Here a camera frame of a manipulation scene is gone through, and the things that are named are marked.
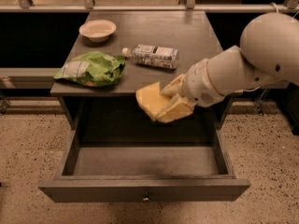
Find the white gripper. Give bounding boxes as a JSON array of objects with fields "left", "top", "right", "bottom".
[{"left": 156, "top": 59, "right": 224, "bottom": 123}]

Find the yellow sponge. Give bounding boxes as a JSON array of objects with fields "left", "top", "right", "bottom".
[{"left": 135, "top": 82, "right": 170, "bottom": 120}]

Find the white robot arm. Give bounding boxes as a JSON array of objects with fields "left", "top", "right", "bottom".
[{"left": 156, "top": 12, "right": 299, "bottom": 123}]

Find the open grey top drawer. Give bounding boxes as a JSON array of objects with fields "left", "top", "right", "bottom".
[{"left": 38, "top": 129, "right": 250, "bottom": 203}]

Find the clear plastic water bottle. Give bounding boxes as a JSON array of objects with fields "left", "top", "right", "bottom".
[{"left": 122, "top": 45, "right": 178, "bottom": 70}]

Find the grey wooden cabinet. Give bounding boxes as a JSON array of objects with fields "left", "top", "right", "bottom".
[{"left": 50, "top": 10, "right": 244, "bottom": 147}]

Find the green chip bag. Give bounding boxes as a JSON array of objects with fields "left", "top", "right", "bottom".
[{"left": 53, "top": 51, "right": 125, "bottom": 87}]

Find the white ceramic bowl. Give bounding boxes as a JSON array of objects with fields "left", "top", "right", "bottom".
[{"left": 79, "top": 20, "right": 117, "bottom": 43}]

